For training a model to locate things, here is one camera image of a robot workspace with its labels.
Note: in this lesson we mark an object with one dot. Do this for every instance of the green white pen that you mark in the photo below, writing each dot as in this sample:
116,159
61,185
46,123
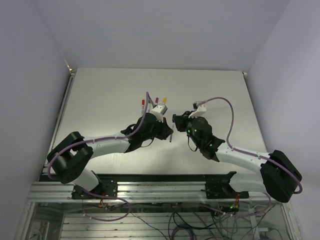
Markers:
149,105

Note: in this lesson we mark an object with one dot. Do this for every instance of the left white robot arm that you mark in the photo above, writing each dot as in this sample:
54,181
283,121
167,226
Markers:
70,157

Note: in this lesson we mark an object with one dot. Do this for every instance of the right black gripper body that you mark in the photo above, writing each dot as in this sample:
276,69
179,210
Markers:
189,131

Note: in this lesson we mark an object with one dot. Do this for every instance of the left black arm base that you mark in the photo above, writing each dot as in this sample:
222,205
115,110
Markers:
88,185

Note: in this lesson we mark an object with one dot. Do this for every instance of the aluminium frame rail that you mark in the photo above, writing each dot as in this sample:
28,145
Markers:
133,192

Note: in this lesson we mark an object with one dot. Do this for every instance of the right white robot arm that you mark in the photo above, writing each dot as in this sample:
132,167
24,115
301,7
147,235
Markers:
274,175

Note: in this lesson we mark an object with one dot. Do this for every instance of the red white pen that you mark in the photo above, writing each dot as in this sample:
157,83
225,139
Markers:
142,109

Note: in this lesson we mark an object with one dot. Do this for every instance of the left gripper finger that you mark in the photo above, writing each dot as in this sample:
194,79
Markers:
165,126
165,133

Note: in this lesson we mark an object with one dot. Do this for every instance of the blue white pen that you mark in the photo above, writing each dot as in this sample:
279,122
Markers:
172,128

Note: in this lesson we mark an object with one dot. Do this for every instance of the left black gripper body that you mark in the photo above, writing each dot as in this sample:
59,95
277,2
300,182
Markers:
146,136

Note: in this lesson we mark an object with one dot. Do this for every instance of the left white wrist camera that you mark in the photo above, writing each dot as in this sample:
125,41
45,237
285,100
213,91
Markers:
159,111

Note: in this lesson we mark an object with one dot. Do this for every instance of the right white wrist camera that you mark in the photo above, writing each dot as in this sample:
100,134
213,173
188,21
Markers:
198,110

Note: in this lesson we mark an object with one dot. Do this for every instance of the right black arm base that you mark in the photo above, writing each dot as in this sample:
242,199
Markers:
217,186

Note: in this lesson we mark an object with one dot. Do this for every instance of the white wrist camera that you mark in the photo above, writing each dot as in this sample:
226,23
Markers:
198,110
159,111

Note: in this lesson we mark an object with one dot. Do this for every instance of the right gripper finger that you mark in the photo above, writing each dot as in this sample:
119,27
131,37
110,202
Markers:
180,124
180,117

